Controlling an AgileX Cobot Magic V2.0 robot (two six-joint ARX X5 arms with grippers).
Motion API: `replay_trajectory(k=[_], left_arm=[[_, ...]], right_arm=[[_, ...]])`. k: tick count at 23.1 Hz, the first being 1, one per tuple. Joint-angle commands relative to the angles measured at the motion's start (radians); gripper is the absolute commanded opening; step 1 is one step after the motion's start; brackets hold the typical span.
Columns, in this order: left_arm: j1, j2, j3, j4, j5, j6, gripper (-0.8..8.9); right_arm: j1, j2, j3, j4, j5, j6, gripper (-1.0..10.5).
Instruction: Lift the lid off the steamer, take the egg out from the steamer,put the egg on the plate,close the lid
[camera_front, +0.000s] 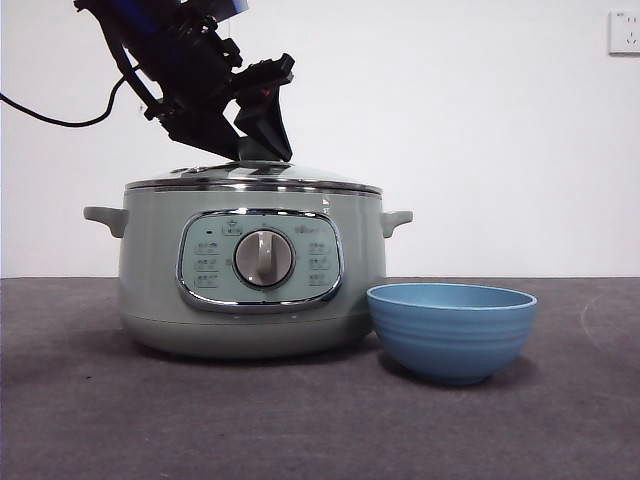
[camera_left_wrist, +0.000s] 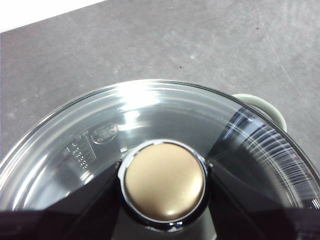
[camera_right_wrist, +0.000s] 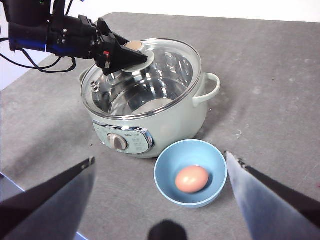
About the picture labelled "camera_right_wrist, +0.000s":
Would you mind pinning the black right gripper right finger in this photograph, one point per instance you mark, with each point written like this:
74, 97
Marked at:
270, 207

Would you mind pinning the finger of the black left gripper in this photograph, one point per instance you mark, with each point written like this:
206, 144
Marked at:
122, 58
110, 28

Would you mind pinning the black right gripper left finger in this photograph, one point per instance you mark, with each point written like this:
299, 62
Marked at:
45, 207

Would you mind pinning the glass lid with green knob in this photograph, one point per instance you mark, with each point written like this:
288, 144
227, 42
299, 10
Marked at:
162, 75

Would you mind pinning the brown egg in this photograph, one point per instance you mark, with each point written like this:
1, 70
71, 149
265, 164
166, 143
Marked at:
191, 178

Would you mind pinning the pale green electric steamer pot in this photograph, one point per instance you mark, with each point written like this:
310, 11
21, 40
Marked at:
175, 125

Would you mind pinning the blue ribbed bowl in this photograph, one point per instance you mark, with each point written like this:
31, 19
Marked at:
170, 162

